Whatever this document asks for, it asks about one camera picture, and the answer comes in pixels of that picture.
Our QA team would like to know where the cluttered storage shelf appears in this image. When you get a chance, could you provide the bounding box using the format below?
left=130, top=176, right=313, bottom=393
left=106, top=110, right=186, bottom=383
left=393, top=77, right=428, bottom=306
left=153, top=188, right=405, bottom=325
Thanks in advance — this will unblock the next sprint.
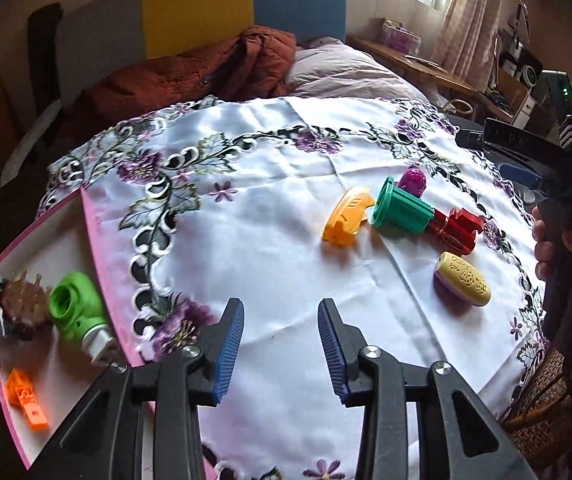
left=485, top=4, right=553, bottom=127

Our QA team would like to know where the pink cardboard box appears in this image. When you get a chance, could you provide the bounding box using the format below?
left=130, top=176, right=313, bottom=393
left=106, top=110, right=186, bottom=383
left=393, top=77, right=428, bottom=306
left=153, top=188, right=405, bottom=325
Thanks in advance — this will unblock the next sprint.
left=0, top=186, right=219, bottom=480

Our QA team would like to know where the orange toy block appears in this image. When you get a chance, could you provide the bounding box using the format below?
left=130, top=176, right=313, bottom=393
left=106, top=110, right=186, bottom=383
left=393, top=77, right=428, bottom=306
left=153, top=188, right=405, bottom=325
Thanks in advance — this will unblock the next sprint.
left=20, top=399, right=49, bottom=431
left=5, top=368, right=35, bottom=407

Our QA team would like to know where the grey yellow blue headboard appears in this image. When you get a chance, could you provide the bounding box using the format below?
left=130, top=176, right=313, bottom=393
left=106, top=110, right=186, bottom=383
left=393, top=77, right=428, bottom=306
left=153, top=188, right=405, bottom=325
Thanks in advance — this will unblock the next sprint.
left=54, top=0, right=347, bottom=107

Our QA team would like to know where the purple toy stamp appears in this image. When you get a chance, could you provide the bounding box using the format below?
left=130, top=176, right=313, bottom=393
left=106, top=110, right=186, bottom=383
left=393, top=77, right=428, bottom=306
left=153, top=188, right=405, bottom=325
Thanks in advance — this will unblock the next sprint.
left=398, top=164, right=427, bottom=199

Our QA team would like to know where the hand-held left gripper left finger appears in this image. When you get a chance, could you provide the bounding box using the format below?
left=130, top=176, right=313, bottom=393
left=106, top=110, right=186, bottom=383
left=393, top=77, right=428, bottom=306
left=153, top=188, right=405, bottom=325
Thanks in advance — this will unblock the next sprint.
left=36, top=297, right=245, bottom=480

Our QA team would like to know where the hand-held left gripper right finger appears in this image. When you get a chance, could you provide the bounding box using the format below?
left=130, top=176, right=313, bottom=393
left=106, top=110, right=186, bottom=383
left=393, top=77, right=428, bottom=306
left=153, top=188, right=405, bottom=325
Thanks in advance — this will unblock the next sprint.
left=317, top=298, right=537, bottom=480

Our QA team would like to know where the brown spiked toy roller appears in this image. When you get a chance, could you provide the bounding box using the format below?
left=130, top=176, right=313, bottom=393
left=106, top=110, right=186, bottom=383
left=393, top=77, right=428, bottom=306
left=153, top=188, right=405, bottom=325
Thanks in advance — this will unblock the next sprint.
left=0, top=270, right=53, bottom=342

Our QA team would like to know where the white floral embroidered tablecloth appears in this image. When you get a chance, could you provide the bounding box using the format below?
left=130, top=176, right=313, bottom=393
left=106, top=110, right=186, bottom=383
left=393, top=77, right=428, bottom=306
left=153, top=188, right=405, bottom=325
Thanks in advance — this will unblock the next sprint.
left=36, top=94, right=552, bottom=480

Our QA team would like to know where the lime green toy extruder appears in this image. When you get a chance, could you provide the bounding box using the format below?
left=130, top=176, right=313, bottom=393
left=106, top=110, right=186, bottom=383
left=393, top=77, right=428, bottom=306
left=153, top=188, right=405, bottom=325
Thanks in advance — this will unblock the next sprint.
left=48, top=271, right=117, bottom=362

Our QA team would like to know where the wicker basket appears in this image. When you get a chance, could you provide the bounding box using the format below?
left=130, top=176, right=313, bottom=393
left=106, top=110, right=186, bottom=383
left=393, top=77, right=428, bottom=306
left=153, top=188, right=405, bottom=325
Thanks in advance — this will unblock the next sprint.
left=502, top=349, right=572, bottom=457

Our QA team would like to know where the wooden desk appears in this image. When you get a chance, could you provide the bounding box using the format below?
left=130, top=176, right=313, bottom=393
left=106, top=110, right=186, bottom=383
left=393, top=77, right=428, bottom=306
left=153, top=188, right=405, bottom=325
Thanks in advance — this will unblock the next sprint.
left=347, top=34, right=478, bottom=107

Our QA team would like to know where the pink storage box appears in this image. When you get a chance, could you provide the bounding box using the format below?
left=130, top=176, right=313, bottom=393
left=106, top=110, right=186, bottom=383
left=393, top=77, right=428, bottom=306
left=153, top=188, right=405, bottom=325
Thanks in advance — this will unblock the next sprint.
left=380, top=17, right=423, bottom=54

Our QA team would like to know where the dark green toy mold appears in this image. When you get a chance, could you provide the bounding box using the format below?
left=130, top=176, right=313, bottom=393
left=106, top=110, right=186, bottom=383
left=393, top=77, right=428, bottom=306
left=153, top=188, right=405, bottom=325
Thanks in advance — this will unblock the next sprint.
left=369, top=176, right=435, bottom=236

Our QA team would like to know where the beige pillow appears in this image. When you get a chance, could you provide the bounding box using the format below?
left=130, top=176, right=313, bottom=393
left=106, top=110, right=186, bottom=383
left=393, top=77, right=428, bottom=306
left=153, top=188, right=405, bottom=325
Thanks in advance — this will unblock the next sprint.
left=285, top=37, right=438, bottom=107

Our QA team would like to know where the red toy mold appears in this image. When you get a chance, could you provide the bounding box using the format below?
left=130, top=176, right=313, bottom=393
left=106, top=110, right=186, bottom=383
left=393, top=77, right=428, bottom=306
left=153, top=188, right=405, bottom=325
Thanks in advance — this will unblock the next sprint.
left=428, top=208, right=485, bottom=256

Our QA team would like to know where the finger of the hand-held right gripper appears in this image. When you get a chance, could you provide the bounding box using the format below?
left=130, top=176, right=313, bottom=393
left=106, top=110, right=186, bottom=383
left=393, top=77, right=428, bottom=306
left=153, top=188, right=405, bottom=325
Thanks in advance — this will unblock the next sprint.
left=495, top=162, right=543, bottom=191
left=455, top=128, right=488, bottom=150

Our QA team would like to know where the brown quilted jacket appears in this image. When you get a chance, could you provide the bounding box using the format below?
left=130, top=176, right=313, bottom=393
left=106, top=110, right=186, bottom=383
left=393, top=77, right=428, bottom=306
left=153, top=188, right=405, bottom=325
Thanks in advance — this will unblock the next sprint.
left=60, top=26, right=300, bottom=137

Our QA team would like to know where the beige curtain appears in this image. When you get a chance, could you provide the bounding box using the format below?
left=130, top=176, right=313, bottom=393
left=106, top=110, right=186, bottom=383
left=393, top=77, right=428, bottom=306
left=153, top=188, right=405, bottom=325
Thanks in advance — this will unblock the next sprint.
left=430, top=0, right=508, bottom=77

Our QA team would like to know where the person's right hand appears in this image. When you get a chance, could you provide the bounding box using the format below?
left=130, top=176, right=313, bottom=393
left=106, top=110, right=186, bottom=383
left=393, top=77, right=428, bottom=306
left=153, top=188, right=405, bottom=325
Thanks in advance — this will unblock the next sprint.
left=531, top=204, right=572, bottom=282

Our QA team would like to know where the yellow and purple toy mold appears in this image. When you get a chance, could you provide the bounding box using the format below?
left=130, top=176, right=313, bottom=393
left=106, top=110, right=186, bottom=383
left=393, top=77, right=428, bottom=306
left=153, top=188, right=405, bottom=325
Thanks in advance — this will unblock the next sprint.
left=433, top=252, right=492, bottom=307

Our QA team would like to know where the orange toy mold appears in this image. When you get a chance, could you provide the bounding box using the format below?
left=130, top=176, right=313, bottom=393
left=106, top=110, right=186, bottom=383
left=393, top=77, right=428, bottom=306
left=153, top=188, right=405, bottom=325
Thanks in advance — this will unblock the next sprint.
left=321, top=185, right=371, bottom=247

